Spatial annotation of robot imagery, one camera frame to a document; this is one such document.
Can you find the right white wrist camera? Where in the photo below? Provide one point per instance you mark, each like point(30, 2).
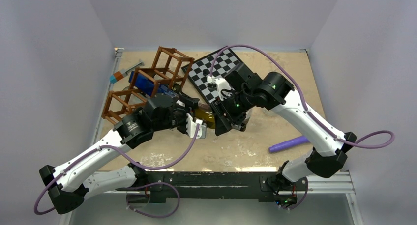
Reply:
point(221, 86)

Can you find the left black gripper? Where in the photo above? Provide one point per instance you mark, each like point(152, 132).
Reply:
point(190, 103)

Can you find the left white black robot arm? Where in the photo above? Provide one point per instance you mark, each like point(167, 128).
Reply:
point(71, 183)

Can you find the blue square bottle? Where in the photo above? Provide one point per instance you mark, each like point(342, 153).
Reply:
point(146, 86)

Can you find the purple toy microphone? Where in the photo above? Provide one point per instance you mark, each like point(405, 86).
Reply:
point(288, 144)

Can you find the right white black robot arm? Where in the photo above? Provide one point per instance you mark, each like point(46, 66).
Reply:
point(328, 156)

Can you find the blue orange syringe toy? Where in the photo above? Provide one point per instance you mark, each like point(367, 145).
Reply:
point(117, 76)

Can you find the brown wooden wine rack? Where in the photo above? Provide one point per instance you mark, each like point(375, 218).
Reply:
point(166, 75)

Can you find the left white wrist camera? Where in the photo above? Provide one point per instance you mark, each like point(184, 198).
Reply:
point(195, 128)

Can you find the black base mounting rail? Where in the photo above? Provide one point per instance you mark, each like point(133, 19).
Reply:
point(260, 186)

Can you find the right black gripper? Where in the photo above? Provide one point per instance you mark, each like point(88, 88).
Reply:
point(223, 124)

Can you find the olive wine bottle tan label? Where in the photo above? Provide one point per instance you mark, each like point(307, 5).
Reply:
point(205, 113)

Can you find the black white checkerboard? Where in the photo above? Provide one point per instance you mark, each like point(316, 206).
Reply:
point(200, 68)

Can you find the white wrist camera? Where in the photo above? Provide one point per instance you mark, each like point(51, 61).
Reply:
point(195, 128)
point(221, 86)

